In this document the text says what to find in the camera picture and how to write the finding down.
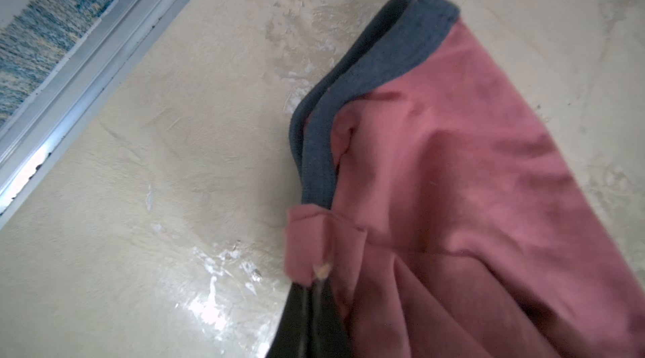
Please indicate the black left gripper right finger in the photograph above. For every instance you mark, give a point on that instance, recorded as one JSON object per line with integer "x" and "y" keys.
{"x": 330, "y": 339}

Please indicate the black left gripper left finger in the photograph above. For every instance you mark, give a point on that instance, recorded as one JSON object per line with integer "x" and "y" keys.
{"x": 292, "y": 336}

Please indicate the red shirt with grey collar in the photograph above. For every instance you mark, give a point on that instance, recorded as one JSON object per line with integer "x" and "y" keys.
{"x": 441, "y": 211}

